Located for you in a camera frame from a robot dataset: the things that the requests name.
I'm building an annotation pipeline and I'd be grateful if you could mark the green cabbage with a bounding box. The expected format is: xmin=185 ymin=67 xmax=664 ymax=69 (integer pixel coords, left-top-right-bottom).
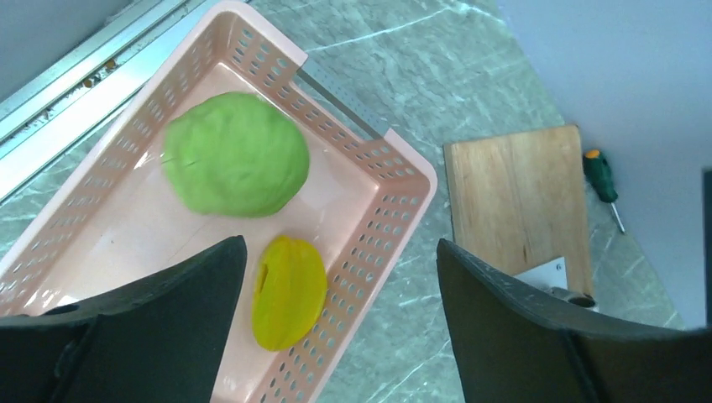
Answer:
xmin=161 ymin=92 xmax=311 ymax=218

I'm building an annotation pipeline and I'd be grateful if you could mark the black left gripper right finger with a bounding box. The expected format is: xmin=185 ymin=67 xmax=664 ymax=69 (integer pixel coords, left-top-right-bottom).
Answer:
xmin=437 ymin=239 xmax=711 ymax=402

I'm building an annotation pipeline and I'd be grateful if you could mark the wooden board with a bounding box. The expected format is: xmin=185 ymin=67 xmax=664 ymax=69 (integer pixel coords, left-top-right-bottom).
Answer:
xmin=444 ymin=125 xmax=594 ymax=296

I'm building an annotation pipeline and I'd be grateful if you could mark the aluminium frame rail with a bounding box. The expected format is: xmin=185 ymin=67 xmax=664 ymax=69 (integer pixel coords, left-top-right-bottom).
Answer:
xmin=1 ymin=1 xmax=214 ymax=198

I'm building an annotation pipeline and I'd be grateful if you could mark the pink plastic basket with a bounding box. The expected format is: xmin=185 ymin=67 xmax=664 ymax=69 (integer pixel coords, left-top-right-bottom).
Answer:
xmin=1 ymin=1 xmax=437 ymax=402

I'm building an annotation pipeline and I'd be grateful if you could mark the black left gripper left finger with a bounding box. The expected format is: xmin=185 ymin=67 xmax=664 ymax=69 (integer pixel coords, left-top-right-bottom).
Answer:
xmin=1 ymin=236 xmax=248 ymax=402

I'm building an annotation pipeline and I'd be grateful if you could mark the metal mounting bracket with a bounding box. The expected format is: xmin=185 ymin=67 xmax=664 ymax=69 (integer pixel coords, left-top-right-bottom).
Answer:
xmin=515 ymin=257 xmax=599 ymax=312

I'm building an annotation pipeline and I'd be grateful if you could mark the yellow mango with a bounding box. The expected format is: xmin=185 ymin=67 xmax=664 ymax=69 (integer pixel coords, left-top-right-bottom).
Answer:
xmin=252 ymin=235 xmax=327 ymax=351

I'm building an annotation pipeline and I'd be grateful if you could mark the green handled screwdriver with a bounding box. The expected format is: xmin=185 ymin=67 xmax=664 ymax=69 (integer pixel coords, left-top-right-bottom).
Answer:
xmin=583 ymin=149 xmax=626 ymax=234

